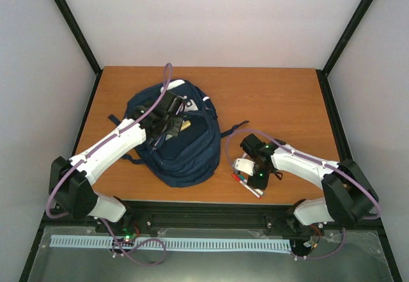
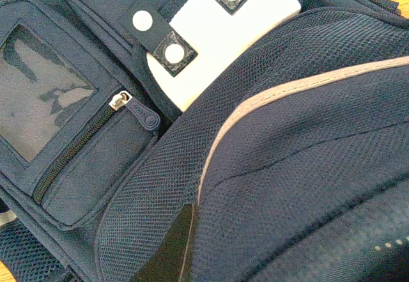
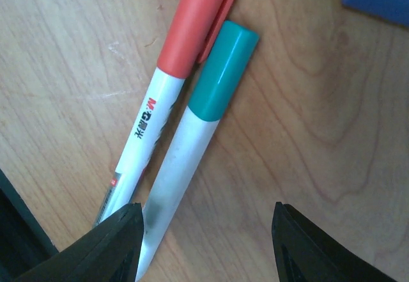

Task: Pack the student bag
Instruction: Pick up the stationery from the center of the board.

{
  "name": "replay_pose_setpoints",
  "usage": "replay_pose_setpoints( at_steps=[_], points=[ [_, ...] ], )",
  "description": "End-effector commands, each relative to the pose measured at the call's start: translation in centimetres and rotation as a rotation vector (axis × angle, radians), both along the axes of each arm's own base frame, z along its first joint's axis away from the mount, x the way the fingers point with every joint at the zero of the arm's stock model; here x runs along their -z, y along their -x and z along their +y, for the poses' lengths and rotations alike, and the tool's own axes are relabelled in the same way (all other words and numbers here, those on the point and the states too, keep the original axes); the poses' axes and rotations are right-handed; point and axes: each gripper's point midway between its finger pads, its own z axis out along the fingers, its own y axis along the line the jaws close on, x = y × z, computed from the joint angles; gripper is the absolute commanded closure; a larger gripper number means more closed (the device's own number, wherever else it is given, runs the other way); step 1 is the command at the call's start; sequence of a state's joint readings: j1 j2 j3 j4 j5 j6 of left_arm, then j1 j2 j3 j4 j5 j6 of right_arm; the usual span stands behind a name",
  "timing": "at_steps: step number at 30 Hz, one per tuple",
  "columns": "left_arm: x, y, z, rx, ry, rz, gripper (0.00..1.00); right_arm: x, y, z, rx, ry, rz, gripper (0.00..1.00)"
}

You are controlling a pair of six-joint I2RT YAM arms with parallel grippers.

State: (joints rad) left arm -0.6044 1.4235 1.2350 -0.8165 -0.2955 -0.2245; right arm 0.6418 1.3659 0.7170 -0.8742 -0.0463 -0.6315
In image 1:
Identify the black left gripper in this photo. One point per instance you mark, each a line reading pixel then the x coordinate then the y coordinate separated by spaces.
pixel 175 131

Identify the navy blue backpack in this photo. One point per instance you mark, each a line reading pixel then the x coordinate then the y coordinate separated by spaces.
pixel 191 157

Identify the red cap whiteboard marker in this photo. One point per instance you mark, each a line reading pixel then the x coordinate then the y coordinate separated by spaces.
pixel 240 181

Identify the black aluminium frame rail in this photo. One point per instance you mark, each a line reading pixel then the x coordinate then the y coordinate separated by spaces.
pixel 147 217

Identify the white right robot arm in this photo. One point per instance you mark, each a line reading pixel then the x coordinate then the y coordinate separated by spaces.
pixel 348 197

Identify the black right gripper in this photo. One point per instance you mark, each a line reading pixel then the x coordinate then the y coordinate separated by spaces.
pixel 260 183

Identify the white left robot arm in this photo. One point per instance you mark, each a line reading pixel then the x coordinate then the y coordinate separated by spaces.
pixel 72 180

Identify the light blue slotted cable duct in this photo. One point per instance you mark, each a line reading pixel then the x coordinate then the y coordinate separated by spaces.
pixel 173 244

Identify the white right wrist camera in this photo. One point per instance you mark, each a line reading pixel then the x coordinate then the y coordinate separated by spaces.
pixel 244 166

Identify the yellow highlighter pen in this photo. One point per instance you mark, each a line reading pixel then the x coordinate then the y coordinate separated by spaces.
pixel 185 125

